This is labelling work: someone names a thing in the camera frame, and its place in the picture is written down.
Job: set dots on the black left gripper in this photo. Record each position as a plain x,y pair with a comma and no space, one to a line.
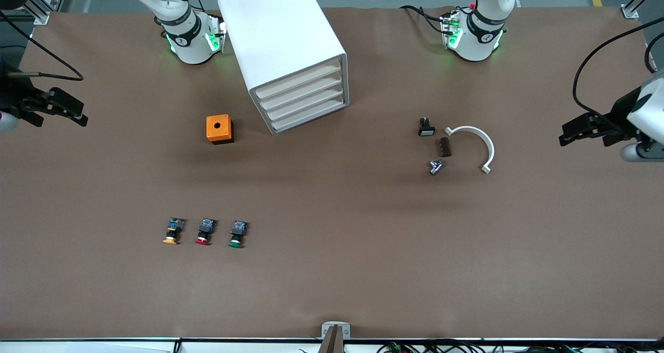
620,112

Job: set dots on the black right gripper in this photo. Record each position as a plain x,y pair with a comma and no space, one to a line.
11,96

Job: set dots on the yellow mushroom push button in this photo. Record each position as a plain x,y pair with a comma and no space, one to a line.
174,228

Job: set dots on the red mushroom push button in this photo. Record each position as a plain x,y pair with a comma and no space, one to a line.
206,229

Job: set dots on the green mushroom push button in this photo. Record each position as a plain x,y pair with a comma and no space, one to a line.
238,231

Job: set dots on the brown terminal block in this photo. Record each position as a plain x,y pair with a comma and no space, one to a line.
445,148

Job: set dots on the brown table cover sheet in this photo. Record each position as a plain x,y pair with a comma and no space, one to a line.
332,249

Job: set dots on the white curved plastic bracket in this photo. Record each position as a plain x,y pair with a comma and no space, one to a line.
490,148

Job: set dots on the orange button enclosure box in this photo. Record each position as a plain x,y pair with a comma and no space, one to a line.
211,130

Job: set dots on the silver key switch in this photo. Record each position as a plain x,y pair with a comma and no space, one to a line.
436,167

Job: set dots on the black white-faced square switch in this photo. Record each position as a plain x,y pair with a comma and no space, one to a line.
426,131

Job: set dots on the white table edge rail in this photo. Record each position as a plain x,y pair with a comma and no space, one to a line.
104,347

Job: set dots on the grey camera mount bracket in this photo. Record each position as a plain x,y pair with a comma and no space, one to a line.
327,331

